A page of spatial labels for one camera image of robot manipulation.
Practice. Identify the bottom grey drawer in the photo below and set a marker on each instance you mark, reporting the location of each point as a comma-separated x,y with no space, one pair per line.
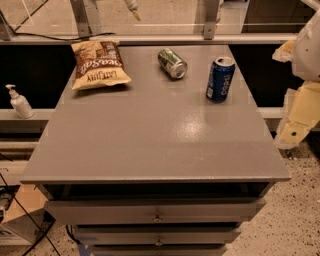
165,250

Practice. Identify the hanging cream nozzle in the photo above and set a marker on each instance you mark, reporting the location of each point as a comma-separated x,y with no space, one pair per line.
132,6

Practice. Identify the middle grey drawer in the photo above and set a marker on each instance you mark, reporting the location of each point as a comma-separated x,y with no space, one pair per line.
157,235

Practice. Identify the blue pepsi can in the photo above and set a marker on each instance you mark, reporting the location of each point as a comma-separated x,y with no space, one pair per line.
220,78

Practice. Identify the white pump bottle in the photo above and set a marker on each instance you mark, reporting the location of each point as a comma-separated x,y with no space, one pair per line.
19,103

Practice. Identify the right metal bracket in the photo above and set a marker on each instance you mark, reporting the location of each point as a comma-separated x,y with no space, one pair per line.
210,14

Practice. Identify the cardboard box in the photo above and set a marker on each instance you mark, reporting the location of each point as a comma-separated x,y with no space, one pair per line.
22,214

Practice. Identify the metal bracket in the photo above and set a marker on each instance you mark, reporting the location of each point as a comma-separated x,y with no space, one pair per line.
87,17
210,14

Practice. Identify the brown chips bag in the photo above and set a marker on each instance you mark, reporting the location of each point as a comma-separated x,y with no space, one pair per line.
98,64

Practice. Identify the top grey drawer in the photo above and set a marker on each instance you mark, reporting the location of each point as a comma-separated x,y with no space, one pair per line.
154,211

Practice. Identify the left metal bracket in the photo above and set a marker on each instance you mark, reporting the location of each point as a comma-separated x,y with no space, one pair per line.
87,17

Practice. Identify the grey drawer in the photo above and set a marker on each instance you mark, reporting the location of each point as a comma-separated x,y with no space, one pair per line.
165,250
154,211
157,235

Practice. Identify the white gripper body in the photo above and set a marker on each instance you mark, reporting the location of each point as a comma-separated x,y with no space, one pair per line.
308,58

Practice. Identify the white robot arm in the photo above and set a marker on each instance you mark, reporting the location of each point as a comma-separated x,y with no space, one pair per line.
306,53

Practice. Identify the green soda can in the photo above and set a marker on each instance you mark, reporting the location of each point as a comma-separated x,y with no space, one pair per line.
172,63

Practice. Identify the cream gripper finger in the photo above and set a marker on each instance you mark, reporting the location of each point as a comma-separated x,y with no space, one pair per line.
285,52

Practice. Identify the grey drawer cabinet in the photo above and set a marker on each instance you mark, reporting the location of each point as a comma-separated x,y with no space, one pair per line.
156,139

